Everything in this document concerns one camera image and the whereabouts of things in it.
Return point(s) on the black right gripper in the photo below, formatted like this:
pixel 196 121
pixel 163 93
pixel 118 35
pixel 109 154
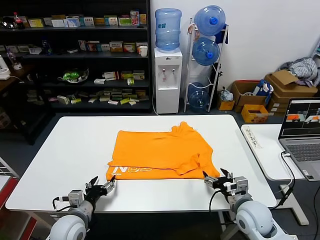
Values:
pixel 222 185

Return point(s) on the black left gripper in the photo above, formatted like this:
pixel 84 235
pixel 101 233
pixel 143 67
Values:
pixel 95 192

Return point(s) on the orange t-shirt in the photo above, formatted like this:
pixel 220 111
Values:
pixel 160 150

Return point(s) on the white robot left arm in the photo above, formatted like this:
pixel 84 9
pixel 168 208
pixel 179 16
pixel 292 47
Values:
pixel 67 227

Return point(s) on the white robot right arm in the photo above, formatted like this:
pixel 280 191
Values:
pixel 252 220

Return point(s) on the pile of grey clothes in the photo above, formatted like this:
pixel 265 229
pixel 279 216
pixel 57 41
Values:
pixel 302 67

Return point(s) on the large yellow box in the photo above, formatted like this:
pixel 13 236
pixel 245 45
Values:
pixel 255 116

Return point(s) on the small yellow box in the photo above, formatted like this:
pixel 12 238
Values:
pixel 226 105

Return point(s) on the crumpled plastic bag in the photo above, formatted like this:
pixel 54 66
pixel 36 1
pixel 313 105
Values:
pixel 226 95

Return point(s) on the white and pink box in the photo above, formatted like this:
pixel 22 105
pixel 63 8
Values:
pixel 113 102

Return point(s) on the small white box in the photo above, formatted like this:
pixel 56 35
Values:
pixel 92 100

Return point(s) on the open brown cardboard box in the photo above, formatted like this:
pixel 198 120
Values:
pixel 247 97

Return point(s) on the lime green box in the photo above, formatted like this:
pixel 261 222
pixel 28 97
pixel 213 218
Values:
pixel 125 101
pixel 76 101

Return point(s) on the grey laptop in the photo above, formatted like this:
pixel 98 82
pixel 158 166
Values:
pixel 305 150

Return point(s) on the stacked flat cardboard boxes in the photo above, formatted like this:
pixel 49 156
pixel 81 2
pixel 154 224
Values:
pixel 277 106

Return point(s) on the white box yellow edge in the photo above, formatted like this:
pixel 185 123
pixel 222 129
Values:
pixel 63 100

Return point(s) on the red and white cart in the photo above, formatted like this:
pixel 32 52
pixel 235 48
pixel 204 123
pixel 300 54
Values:
pixel 7 190

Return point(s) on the white water dispenser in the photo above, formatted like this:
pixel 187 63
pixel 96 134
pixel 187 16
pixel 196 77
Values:
pixel 167 95

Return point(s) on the blue and white bag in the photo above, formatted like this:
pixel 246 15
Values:
pixel 262 88

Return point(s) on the black clamp stand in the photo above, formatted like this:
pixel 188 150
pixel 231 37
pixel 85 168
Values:
pixel 218 75

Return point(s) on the flat white box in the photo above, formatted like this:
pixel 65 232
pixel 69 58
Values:
pixel 72 51
pixel 99 81

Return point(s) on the small green box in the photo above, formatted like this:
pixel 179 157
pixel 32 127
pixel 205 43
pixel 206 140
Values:
pixel 130 81

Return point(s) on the red and white box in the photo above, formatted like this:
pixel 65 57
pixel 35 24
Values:
pixel 111 76

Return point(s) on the bowl with green items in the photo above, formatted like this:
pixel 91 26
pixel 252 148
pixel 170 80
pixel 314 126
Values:
pixel 72 76

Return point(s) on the green and yellow box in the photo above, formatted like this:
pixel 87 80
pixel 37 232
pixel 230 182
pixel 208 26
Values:
pixel 126 74

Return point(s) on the cardboard box with open flap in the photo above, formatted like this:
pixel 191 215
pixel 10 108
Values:
pixel 292 90

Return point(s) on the black shelf unit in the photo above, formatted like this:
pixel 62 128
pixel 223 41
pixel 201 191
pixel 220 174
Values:
pixel 100 56

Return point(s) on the white box red print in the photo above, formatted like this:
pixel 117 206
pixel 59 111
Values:
pixel 105 48

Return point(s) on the red and orange box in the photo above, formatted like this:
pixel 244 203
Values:
pixel 92 47

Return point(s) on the orange and white box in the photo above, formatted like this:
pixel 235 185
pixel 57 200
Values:
pixel 116 46

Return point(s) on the red and yellow box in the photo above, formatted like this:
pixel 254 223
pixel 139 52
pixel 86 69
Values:
pixel 129 47

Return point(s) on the white paper cup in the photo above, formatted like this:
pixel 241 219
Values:
pixel 143 51

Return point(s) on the white box blue stripe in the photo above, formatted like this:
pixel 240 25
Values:
pixel 82 45

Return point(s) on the blue hanging cloth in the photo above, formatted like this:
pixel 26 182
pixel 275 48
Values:
pixel 220 36

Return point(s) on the purple bottle white base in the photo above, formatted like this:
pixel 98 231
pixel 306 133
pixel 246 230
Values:
pixel 16 65

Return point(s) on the blue bottle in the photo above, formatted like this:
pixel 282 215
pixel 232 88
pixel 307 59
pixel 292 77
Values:
pixel 46 48

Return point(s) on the white kitchen appliance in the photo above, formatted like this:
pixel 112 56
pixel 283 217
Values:
pixel 3 73

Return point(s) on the white open box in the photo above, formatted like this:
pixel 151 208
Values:
pixel 35 50

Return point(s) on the beige hanging cloth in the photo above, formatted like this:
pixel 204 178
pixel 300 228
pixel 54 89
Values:
pixel 191 30

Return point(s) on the blue water jug with sticker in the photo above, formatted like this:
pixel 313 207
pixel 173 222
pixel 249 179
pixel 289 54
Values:
pixel 167 32

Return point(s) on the pale green box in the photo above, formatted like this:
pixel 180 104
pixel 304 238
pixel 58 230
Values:
pixel 11 49
pixel 23 48

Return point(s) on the pale green plastic item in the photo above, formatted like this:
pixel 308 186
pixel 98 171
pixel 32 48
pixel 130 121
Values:
pixel 317 53

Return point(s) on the blue and white box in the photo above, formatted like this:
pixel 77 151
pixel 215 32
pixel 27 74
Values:
pixel 73 22

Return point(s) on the light green box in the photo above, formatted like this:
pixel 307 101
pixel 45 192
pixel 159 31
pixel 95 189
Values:
pixel 124 21

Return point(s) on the plain white box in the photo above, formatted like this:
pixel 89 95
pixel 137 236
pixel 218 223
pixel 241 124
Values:
pixel 58 23

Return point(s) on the tall pink colourful box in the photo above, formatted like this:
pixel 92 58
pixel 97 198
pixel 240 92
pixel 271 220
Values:
pixel 134 18

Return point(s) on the cola bottle red cap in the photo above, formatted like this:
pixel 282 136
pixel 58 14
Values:
pixel 18 22

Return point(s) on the shiny dark round object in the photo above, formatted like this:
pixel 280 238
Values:
pixel 7 24

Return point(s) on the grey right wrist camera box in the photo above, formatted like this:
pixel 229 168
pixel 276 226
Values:
pixel 241 185

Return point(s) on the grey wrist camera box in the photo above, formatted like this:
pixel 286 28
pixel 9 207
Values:
pixel 241 185
pixel 75 197

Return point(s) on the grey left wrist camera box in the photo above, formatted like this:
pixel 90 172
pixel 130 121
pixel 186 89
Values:
pixel 75 197

